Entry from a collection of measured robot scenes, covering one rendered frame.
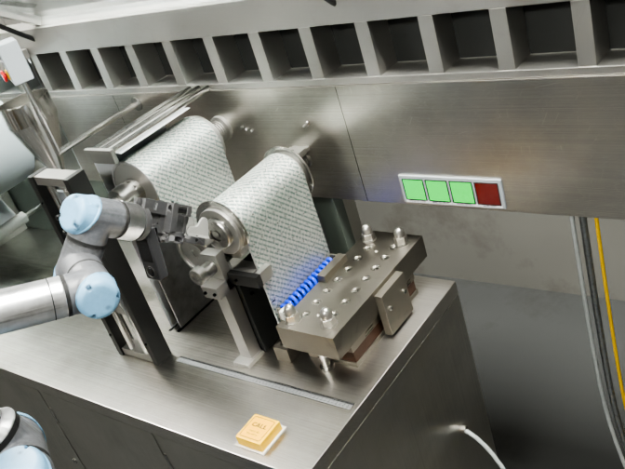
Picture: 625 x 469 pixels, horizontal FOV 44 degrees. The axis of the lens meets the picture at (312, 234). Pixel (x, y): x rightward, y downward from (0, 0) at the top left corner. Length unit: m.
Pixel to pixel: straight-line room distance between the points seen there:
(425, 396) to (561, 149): 0.68
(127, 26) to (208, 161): 0.45
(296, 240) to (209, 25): 0.55
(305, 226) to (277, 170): 0.15
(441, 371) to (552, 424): 0.93
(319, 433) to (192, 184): 0.67
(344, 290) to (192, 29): 0.74
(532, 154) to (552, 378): 1.49
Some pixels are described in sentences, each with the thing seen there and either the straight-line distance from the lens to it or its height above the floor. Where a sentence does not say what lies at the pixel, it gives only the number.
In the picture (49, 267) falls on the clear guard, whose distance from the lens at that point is 2.63.
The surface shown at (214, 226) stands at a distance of 1.69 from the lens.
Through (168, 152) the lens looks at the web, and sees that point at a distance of 1.87.
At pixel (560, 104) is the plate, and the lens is 1.53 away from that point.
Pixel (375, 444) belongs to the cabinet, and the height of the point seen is 0.78.
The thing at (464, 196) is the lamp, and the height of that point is 1.17.
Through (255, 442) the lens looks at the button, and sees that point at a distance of 1.64.
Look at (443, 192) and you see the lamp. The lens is 1.73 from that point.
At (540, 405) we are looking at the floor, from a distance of 2.87.
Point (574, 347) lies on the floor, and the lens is 3.08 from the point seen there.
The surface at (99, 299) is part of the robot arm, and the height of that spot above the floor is 1.38.
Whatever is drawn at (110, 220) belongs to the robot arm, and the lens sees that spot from 1.50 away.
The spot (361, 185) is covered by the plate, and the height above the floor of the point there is 1.18.
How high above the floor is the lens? 1.99
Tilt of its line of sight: 28 degrees down
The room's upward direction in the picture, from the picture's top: 19 degrees counter-clockwise
